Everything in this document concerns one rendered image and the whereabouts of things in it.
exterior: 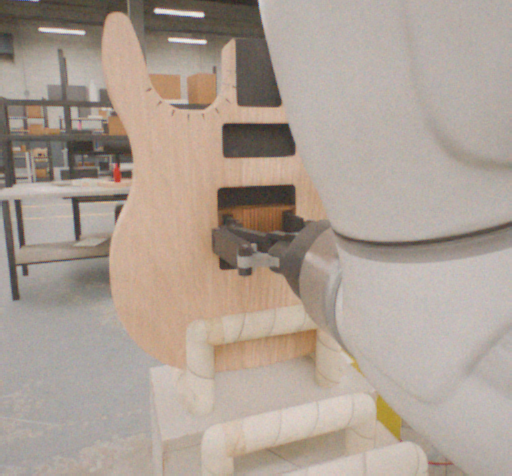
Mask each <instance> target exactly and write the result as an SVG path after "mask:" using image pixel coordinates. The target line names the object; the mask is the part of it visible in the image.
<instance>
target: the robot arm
mask: <svg viewBox="0 0 512 476"><path fill-rule="evenodd" d="M259 4H260V11H261V16H262V22H263V26H264V31H265V36H266V40H267V46H268V50H270V54H271V59H272V63H273V68H274V72H275V76H276V80H277V85H278V88H279V92H280V97H281V100H282V104H283V107H284V111H286V115H287V118H288V121H289V125H290V128H291V131H292V135H293V138H294V141H295V144H296V146H297V149H298V153H299V155H300V158H302V161H303V163H304V166H305V169H306V171H307V173H308V175H309V177H310V179H311V180H312V183H313V185H314V187H315V189H317V191H318V193H319V195H320V198H321V201H322V203H323V206H324V208H325V211H326V215H327V217H328V219H323V220H319V221H314V220H312V219H308V220H306V221H304V218H301V217H299V216H296V215H293V214H291V212H288V211H282V232H280V231H275V232H268V233H262V232H258V231H253V230H249V228H245V227H243V222H241V221H238V220H236V219H234V218H232V217H230V216H222V225H219V227H215V229H212V252H213V253H215V254H216V255H218V256H219V257H221V258H222V260H223V259H225V261H226V262H228V263H229V264H231V265H232V266H234V267H235V268H237V271H238V276H242V277H249V276H251V274H252V271H257V267H268V268H269V270H271V271H273V272H275V273H278V274H282V276H283V277H284V278H285V280H287V282H288V284H289V286H290V288H291V289H292V292H293V293H294V294H295V295H296V297H298V298H299V299H301V300H302V301H303V305H304V308H305V310H306V312H307V314H308V315H309V317H310V319H311V320H312V321H313V322H315V323H316V324H317V325H318V326H319V327H320V328H321V329H323V330H324V332H325V333H326V334H327V335H330V336H331V337H332V338H333V339H334V340H335V341H336V342H337V343H338V345H339V346H340V347H341V348H343V349H344V350H345V351H346V352H347V353H348V354H350V355H351V357H352V358H354V359H356V360H357V363H358V365H359V367H360V370H361V372H362V373H363V375H364V377H365V378H366V380H368V382H369V383H370V384H371V386H372V387H373V388H374V389H375V390H376V391H377V393H378V394H380V396H381V397H382V398H383V399H384V400H385V401H386V402H387V404H388V406H389V407H391V408H392V409H393V410H394V411H395V412H396V413H397V415H399V416H400V417H401V418H403V419H404V420H405V421H406V422H407V423H408V425H409V426H410V427H411V428H412V429H414V430H415V431H416V432H417V433H418V434H420V436H421V437H422V438H424V439H425V440H426V441H427V442H429V443H430V445H431V446H432V447H433V448H435V449H437V450H438V451H439V452H440V453H441V455H442V456H444V457H446V458H447V459H448V460H450V461H451V462H452V463H453V465H455V466H457V467H458V468H459V469H461V470H462V471H463V472H465V473H467V475H468V476H512V0H259Z"/></svg>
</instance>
